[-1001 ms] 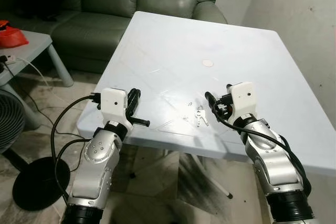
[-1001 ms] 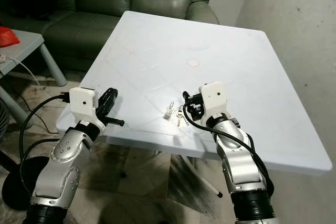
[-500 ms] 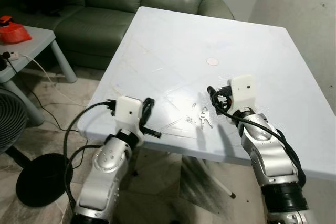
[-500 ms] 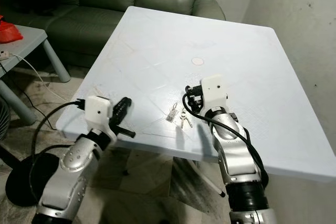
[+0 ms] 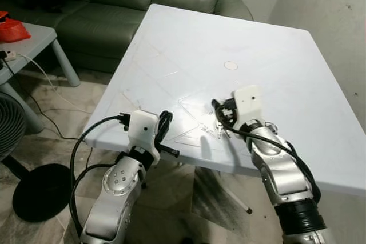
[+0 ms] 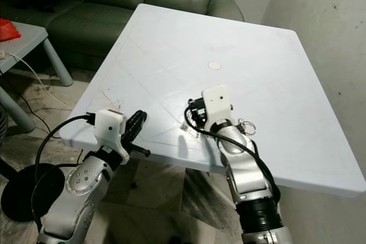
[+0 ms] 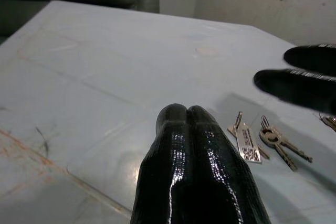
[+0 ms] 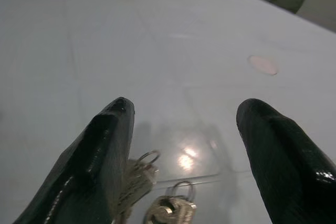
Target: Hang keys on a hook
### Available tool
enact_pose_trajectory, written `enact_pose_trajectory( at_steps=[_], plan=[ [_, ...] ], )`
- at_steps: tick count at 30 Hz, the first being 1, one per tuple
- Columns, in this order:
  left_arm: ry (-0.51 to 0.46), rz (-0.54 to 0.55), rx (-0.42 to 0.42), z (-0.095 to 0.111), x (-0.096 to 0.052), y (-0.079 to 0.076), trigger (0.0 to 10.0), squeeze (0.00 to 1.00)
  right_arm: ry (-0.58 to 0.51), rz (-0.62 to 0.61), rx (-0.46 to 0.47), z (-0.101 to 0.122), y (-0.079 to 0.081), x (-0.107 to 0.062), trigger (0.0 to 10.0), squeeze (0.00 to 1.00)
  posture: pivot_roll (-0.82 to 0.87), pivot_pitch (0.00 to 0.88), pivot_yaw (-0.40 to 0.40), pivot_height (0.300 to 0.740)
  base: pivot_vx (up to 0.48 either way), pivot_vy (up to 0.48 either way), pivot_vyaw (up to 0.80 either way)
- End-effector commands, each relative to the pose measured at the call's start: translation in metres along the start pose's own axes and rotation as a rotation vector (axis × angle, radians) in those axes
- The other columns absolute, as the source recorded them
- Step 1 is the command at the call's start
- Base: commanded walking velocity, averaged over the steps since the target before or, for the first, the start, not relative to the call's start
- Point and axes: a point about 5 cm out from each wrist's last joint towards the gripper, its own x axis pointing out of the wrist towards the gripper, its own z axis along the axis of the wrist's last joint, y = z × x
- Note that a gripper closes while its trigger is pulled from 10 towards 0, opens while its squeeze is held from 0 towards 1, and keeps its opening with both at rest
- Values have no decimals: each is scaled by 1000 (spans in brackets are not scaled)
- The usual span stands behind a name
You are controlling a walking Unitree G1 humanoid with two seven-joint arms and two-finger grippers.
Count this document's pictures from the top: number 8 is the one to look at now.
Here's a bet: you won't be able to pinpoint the brass keys on ring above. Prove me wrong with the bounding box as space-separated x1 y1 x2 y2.
143 180 197 224
113 150 161 224

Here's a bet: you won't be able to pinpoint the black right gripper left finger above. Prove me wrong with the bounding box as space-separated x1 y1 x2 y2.
12 97 136 224

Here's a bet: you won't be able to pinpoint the pink round sticker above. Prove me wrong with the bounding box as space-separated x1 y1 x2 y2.
248 55 278 76

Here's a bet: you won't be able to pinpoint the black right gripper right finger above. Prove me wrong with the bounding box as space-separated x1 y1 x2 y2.
236 98 336 224

